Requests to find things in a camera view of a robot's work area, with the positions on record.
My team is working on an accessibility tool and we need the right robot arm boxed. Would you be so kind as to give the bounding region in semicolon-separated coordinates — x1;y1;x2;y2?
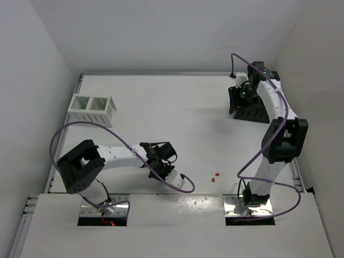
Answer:
228;61;309;206

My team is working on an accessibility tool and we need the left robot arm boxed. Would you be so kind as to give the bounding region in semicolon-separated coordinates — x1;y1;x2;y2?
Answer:
56;140;184;206

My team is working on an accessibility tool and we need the black container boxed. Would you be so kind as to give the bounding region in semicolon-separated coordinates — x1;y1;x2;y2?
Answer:
234;97;270;124

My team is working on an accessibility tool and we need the white two-compartment container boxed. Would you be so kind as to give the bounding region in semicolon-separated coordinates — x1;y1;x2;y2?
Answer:
68;94;117;128

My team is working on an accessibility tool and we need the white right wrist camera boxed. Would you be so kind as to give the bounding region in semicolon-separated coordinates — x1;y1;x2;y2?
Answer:
235;73;248;88

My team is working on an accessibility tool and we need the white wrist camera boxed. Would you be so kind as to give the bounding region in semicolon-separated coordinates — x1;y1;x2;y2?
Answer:
235;73;248;88
166;170;185;189

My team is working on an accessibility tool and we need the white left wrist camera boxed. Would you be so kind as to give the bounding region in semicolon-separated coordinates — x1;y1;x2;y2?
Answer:
166;170;185;189

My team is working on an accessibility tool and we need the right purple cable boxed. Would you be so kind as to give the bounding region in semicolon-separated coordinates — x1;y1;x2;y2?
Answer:
230;53;302;221

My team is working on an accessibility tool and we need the purple cable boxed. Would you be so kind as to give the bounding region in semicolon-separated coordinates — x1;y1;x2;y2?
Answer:
230;53;302;221
49;121;196;220

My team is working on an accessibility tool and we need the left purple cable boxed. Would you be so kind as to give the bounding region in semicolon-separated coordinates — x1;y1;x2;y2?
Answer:
49;121;196;220

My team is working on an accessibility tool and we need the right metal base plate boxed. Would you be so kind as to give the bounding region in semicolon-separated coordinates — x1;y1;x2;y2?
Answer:
223;195;273;218

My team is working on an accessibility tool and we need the metal base plate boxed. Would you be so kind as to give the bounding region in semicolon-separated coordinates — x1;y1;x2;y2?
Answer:
223;195;273;218
80;194;130;218

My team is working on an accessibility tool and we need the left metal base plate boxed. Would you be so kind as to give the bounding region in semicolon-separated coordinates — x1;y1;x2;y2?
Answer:
80;194;130;218

